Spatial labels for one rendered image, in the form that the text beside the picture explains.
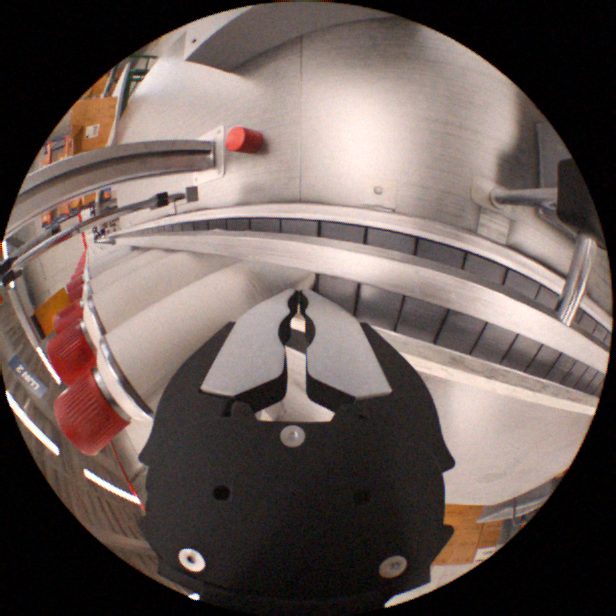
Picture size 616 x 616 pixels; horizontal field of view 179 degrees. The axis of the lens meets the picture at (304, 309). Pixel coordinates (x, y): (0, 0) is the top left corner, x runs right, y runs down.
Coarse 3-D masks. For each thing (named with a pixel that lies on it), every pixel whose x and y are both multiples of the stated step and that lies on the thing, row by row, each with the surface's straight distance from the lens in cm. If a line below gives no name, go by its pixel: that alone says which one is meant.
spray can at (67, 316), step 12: (156, 252) 20; (168, 252) 20; (120, 264) 20; (132, 264) 19; (144, 264) 19; (96, 276) 20; (108, 276) 19; (120, 276) 19; (84, 288) 20; (96, 288) 18; (84, 300) 19; (60, 312) 20; (72, 312) 19; (60, 324) 20
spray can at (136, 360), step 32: (192, 288) 11; (224, 288) 11; (256, 288) 12; (288, 288) 14; (128, 320) 11; (160, 320) 10; (192, 320) 10; (224, 320) 10; (128, 352) 9; (160, 352) 9; (192, 352) 9; (96, 384) 10; (128, 384) 9; (160, 384) 9; (64, 416) 11; (96, 416) 11; (128, 416) 11; (96, 448) 12
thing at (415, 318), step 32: (192, 224) 30; (224, 224) 24; (256, 224) 20; (288, 224) 18; (320, 224) 18; (416, 256) 15; (448, 256) 15; (320, 288) 18; (352, 288) 17; (512, 288) 18; (544, 288) 20; (384, 320) 17; (416, 320) 17; (448, 320) 17; (480, 320) 18; (576, 320) 24; (480, 352) 20; (512, 352) 21; (544, 352) 24; (576, 384) 33
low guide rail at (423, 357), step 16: (304, 320) 16; (384, 336) 16; (400, 336) 16; (400, 352) 15; (416, 352) 15; (432, 352) 16; (448, 352) 17; (416, 368) 16; (432, 368) 16; (448, 368) 16; (464, 368) 16; (480, 368) 18; (496, 368) 19; (480, 384) 18; (496, 384) 18; (512, 384) 19; (528, 384) 21; (544, 384) 24; (528, 400) 22; (544, 400) 23; (560, 400) 25; (576, 400) 29; (592, 400) 35
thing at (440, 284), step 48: (144, 240) 25; (192, 240) 14; (240, 240) 10; (288, 240) 8; (336, 240) 8; (384, 288) 7; (432, 288) 7; (480, 288) 7; (528, 336) 9; (576, 336) 12
